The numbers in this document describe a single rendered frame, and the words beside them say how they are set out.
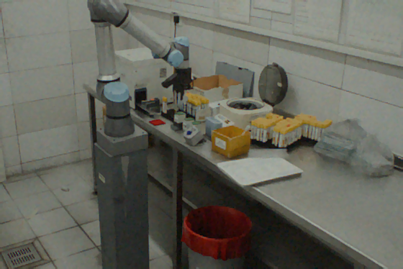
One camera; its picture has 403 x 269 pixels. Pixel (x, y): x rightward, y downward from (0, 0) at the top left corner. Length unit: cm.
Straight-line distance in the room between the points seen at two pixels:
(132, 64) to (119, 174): 76
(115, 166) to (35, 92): 186
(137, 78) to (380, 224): 159
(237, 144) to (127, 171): 55
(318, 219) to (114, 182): 99
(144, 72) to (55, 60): 133
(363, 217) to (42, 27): 285
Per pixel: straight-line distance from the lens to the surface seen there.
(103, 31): 238
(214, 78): 316
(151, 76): 297
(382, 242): 186
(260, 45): 295
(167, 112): 284
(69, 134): 433
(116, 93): 232
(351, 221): 195
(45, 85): 414
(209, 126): 254
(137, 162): 244
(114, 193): 245
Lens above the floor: 184
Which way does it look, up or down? 24 degrees down
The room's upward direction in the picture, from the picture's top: 1 degrees counter-clockwise
